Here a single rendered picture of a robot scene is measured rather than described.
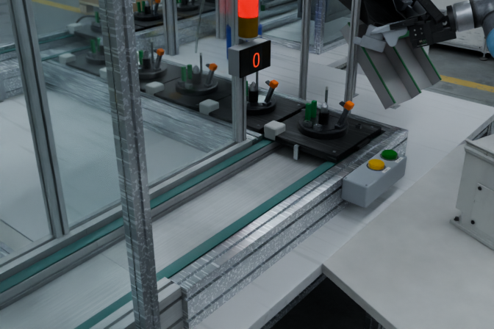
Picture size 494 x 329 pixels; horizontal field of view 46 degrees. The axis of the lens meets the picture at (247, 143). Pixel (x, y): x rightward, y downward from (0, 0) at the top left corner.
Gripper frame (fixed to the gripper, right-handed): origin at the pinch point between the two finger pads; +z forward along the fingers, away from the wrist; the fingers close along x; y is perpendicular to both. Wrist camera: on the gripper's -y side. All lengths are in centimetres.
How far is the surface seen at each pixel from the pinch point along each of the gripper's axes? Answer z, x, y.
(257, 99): 38.8, 5.5, 12.3
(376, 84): 4.0, 11.8, 16.1
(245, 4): 26.5, -26.0, -14.0
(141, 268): 34, -90, 24
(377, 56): 2.8, 21.6, 8.9
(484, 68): -53, 380, 68
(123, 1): 21, -97, -14
